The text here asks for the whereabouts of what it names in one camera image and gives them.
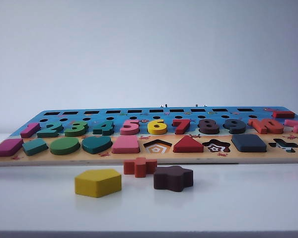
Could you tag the magenta square block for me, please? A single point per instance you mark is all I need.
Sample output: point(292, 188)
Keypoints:
point(6, 147)

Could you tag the magenta number one piece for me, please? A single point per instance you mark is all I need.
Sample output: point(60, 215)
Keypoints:
point(29, 130)

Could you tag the brown number eight piece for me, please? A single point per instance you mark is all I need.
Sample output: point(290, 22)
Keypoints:
point(215, 129)

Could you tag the navy number nine piece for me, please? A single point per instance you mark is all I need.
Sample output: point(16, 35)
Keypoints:
point(234, 131)

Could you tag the orange cross block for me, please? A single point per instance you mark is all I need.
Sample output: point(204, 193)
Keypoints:
point(139, 168)

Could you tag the yellow number six piece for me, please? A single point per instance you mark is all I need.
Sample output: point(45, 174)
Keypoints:
point(157, 130)

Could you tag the green number three piece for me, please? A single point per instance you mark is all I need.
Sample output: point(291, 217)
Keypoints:
point(73, 133)

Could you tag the red triangle block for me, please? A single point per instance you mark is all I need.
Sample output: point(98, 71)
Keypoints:
point(188, 146)

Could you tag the pink trapezoid block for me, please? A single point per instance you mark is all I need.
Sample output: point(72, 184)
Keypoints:
point(125, 145)

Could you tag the green circle block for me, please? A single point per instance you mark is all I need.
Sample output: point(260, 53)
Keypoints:
point(64, 146)

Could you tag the navy rectangle block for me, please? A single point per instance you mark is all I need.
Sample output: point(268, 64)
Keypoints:
point(248, 143)

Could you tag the colourful wooden puzzle board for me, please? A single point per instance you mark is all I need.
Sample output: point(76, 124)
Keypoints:
point(129, 156)

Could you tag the pink plus sign piece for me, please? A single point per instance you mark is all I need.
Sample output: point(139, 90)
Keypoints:
point(296, 123)

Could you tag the teal square block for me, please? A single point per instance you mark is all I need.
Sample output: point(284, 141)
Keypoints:
point(34, 146)

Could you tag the brown star block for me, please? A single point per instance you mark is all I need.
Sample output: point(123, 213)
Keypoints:
point(171, 178)

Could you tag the teal number two piece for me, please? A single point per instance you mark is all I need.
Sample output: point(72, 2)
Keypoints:
point(48, 134)

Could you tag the pink number five piece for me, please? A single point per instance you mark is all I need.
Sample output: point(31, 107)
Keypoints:
point(128, 131)

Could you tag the yellow pentagon block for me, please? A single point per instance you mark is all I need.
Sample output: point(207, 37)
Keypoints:
point(96, 183)

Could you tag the teal heart block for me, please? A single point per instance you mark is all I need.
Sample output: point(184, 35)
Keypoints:
point(96, 145)

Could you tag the teal number four piece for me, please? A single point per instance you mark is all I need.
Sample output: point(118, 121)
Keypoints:
point(108, 127)

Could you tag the orange number ten piece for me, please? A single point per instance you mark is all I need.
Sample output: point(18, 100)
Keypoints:
point(257, 124)

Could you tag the red minus sign piece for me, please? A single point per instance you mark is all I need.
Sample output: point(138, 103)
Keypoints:
point(284, 114)

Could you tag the red number seven piece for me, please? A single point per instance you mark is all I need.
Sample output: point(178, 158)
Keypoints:
point(182, 122)

